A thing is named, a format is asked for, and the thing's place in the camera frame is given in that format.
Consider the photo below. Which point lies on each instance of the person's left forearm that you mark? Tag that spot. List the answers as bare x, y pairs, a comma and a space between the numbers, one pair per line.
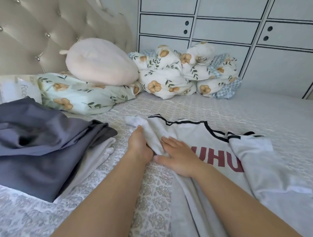
107, 205

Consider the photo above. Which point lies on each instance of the white wardrobe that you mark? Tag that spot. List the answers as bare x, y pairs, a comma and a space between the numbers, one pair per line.
274, 44

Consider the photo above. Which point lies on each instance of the person's left hand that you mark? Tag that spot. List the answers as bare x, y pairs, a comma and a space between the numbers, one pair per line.
139, 146

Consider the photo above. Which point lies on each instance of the pink plush pillow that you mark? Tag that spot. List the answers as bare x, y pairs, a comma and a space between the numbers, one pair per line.
100, 61

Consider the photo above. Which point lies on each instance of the floral pillow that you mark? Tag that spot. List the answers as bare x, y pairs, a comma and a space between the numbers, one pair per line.
83, 95

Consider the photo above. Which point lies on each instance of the floral bunched quilt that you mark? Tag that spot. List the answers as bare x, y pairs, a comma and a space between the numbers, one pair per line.
227, 88

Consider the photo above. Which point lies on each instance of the person's right forearm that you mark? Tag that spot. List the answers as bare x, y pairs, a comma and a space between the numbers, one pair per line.
234, 205

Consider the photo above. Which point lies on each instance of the beige tufted headboard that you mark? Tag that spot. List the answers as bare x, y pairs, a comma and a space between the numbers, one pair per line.
49, 29

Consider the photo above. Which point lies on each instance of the bed with grey patterned sheet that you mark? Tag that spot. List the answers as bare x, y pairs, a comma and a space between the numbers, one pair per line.
274, 117

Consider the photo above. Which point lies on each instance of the white garment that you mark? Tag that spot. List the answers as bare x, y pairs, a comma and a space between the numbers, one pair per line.
88, 166

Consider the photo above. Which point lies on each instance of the white packet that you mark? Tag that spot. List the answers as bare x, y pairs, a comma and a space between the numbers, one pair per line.
19, 90

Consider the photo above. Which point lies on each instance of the person's right hand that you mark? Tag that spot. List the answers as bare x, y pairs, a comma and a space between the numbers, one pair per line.
178, 156

